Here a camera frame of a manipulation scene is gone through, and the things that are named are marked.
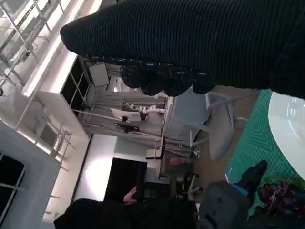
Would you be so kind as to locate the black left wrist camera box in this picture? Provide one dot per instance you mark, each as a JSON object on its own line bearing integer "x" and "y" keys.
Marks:
{"x": 221, "y": 205}

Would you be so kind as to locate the white monitor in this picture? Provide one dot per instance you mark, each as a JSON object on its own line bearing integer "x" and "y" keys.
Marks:
{"x": 126, "y": 114}

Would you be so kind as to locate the large black screen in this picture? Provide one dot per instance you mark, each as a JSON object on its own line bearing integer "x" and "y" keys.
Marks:
{"x": 126, "y": 179}

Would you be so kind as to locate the green cutting mat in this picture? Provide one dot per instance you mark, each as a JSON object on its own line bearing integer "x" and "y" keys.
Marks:
{"x": 252, "y": 143}

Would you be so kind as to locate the person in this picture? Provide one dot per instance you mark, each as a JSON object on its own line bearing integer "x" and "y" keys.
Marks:
{"x": 131, "y": 214}

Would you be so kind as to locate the white humanoid robot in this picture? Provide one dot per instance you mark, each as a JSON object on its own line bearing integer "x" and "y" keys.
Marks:
{"x": 152, "y": 109}

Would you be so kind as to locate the grey wall panel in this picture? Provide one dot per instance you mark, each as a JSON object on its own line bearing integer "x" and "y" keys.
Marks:
{"x": 98, "y": 75}

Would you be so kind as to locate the black left hand blue tape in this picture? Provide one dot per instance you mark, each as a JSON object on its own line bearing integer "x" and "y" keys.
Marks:
{"x": 253, "y": 179}

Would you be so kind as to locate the black knitted gloved right hand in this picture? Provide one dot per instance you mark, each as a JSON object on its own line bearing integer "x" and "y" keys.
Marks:
{"x": 190, "y": 40}

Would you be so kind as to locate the metal shelving rack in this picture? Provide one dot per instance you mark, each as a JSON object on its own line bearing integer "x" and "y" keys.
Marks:
{"x": 23, "y": 21}

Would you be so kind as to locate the white plate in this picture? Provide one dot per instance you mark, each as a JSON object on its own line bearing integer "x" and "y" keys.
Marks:
{"x": 289, "y": 133}

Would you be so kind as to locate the grey chair white frame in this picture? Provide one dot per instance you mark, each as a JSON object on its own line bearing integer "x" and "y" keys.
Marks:
{"x": 221, "y": 140}

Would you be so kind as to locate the purple toy grape bunch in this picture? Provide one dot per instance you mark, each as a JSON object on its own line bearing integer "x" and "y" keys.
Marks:
{"x": 283, "y": 198}

